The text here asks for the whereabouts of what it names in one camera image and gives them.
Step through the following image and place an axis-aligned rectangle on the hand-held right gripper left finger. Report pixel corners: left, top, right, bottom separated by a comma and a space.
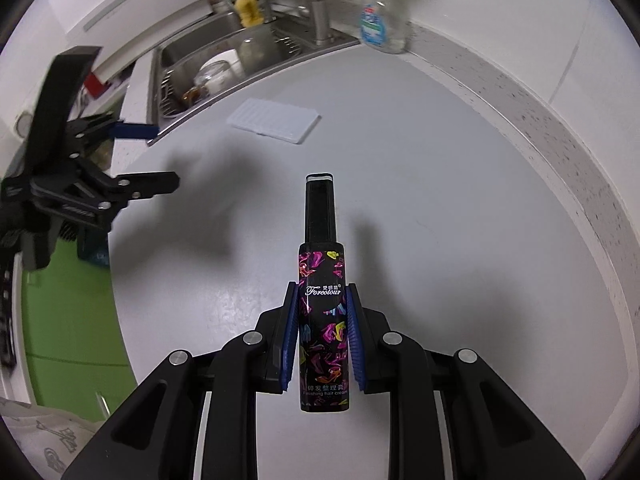
60, 281, 299, 480

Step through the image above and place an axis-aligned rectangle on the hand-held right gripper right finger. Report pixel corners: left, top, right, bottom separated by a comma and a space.
348, 283, 586, 480

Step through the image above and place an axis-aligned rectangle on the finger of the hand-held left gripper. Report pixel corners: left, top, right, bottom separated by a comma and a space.
107, 121, 158, 140
117, 171, 180, 203

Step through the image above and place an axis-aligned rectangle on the black floral print bottle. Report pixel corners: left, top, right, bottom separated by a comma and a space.
298, 173, 353, 413

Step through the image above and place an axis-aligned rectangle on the red box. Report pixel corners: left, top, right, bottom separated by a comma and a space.
82, 72, 114, 102

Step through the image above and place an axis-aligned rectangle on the glass jar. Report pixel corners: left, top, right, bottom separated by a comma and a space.
192, 60, 237, 97

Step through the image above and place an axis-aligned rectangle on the stainless steel sink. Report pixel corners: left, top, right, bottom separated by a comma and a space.
146, 9, 362, 147

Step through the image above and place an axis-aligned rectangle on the white plate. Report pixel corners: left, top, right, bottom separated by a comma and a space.
199, 49, 241, 72

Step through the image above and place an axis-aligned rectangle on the white plastic lid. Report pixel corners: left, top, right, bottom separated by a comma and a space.
226, 99, 321, 145

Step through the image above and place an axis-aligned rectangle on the clear plastic cup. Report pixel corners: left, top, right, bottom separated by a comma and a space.
237, 35, 274, 75

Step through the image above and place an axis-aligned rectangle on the yellow sponge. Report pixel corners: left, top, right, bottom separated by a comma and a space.
235, 0, 265, 29

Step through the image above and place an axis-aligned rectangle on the steel kitchen faucet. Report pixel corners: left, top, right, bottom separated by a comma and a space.
295, 0, 337, 50

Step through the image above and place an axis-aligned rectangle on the grey printed cloth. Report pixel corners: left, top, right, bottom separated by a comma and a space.
0, 396, 103, 480

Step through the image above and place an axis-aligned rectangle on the clear soap dispenser bottle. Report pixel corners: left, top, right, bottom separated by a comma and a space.
359, 0, 409, 55

